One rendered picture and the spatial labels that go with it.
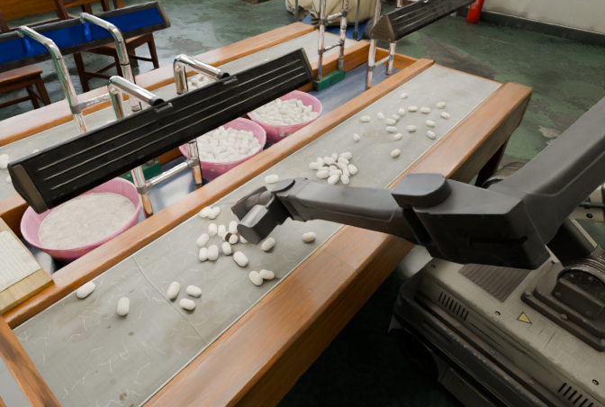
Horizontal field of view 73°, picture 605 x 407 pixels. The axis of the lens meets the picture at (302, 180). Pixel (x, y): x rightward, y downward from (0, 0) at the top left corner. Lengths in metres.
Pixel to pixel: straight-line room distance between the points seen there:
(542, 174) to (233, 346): 0.57
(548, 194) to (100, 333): 0.77
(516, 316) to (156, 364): 0.94
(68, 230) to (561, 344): 1.27
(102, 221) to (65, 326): 0.29
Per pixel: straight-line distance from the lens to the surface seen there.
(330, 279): 0.87
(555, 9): 5.47
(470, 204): 0.45
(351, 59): 1.99
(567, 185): 0.47
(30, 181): 0.68
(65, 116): 1.58
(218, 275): 0.92
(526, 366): 1.35
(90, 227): 1.12
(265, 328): 0.80
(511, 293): 1.37
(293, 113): 1.46
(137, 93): 0.79
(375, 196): 0.58
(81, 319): 0.93
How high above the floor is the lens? 1.44
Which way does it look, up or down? 38 degrees down
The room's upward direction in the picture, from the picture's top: 2 degrees clockwise
